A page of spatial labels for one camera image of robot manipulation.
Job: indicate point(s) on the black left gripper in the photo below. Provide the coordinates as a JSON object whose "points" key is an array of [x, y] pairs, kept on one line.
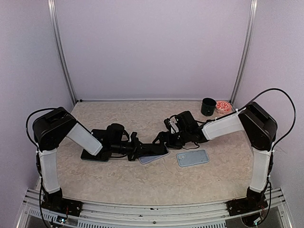
{"points": [[134, 155]]}

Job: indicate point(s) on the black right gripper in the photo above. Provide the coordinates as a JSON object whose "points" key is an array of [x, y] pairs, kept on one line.
{"points": [[162, 135]]}

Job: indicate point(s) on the black smartphone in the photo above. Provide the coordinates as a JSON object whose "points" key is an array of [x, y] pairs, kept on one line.
{"points": [[159, 151]]}

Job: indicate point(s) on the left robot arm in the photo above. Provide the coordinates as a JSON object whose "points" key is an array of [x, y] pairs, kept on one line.
{"points": [[49, 131]]}

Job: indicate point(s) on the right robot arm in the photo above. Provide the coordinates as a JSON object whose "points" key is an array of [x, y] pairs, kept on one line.
{"points": [[260, 129]]}

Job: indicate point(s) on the light blue phone case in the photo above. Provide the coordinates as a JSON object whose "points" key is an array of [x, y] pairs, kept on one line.
{"points": [[191, 158]]}

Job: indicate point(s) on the black phone case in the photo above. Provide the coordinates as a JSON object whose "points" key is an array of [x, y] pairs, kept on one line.
{"points": [[100, 135]]}

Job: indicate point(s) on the dark green mug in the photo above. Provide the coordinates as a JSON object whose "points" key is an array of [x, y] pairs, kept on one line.
{"points": [[208, 106]]}

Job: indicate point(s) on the green edged smartphone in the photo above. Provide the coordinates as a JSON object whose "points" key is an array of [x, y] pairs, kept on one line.
{"points": [[86, 156]]}

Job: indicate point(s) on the red white patterned bowl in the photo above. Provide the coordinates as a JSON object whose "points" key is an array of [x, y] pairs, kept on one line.
{"points": [[223, 107]]}

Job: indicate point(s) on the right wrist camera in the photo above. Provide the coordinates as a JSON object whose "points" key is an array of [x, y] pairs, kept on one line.
{"points": [[171, 124]]}

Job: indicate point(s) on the front aluminium rail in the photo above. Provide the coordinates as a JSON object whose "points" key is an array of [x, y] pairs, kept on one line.
{"points": [[111, 215]]}

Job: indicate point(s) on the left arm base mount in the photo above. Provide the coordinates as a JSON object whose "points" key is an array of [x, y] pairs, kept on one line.
{"points": [[56, 203]]}

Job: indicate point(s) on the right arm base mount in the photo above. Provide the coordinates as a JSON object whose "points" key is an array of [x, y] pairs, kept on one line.
{"points": [[253, 201]]}

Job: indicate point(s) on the right aluminium frame post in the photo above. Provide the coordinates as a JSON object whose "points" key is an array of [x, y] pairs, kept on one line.
{"points": [[245, 50]]}

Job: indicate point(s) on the aluminium frame post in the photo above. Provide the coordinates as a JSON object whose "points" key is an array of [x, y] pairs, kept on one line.
{"points": [[245, 50], [55, 26]]}

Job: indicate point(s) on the left aluminium frame post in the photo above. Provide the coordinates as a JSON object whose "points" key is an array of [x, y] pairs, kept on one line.
{"points": [[55, 26]]}

